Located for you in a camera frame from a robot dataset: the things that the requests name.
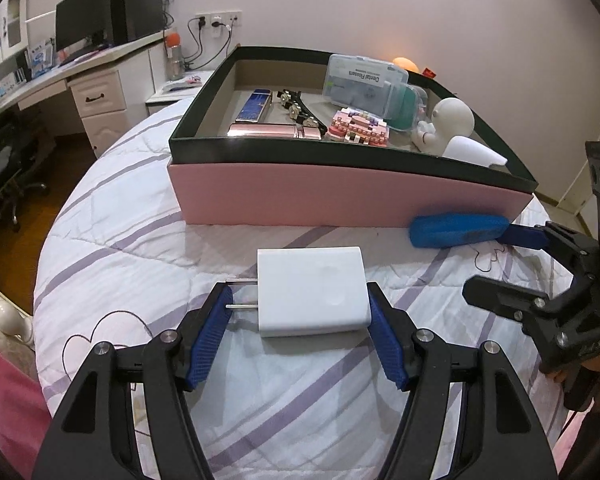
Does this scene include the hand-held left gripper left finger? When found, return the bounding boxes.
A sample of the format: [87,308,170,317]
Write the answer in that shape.
[31,282,233,480]

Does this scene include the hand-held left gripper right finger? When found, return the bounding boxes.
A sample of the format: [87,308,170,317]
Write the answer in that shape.
[366,281,558,480]

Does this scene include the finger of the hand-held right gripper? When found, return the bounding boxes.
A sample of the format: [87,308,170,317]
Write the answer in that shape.
[462,274,552,323]
[409,214,600,277]

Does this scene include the white power adapter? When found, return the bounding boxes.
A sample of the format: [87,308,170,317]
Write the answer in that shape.
[228,246,372,338]

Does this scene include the white astronaut figurine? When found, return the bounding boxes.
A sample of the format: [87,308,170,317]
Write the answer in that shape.
[411,97,476,155]

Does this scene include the pink box with dark rim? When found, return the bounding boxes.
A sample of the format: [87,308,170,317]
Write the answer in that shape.
[168,46,538,228]

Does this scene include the person's right hand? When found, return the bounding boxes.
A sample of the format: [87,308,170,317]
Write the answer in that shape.
[541,366,570,387]

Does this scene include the white tapered plastic piece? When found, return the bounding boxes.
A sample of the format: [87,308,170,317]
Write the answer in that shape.
[442,135,510,168]

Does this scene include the pink building block toy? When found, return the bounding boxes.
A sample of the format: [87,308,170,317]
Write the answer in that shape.
[326,107,390,147]

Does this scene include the white quilt with purple stripes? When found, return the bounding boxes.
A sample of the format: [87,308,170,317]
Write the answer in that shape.
[32,97,581,480]

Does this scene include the clear dental floss box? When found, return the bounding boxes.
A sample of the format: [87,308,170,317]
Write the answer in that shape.
[324,54,410,120]

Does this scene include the black beaded hair clip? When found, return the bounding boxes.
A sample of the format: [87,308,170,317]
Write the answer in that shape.
[276,89,329,137]

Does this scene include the rose gold metal cylinder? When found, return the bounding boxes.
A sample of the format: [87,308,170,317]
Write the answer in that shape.
[227,122,323,140]

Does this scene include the pink cloth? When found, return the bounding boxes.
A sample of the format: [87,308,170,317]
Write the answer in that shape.
[0,332,51,480]

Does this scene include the blue patterned flat case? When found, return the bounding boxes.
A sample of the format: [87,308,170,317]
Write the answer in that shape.
[235,89,273,124]

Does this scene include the white bedside cabinet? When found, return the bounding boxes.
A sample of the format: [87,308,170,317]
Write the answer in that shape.
[146,70,216,118]

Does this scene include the papers on cabinet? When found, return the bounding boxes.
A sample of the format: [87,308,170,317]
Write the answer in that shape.
[162,72,206,93]

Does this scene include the white desk with drawers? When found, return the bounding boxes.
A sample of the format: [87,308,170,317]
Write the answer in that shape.
[0,30,168,158]

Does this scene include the black office chair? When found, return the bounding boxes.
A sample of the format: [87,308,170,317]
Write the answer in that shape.
[0,110,51,233]

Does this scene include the clear bottle with orange cap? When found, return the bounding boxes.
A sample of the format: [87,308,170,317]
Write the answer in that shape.
[164,30,186,82]

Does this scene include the blue and white packet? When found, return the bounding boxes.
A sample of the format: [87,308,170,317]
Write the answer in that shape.
[27,40,51,78]

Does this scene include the black computer monitor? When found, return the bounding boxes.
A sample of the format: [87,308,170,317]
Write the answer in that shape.
[55,0,113,53]

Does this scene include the white desk hutch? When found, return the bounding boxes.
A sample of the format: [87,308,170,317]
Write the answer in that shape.
[0,0,31,91]

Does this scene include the white bed frame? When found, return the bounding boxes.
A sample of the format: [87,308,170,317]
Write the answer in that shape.
[0,275,36,346]

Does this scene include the bundle of power cables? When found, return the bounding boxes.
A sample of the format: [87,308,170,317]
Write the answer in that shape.
[182,17,236,72]

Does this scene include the white wall power outlet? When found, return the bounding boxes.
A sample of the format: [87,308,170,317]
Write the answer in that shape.
[195,9,243,31]

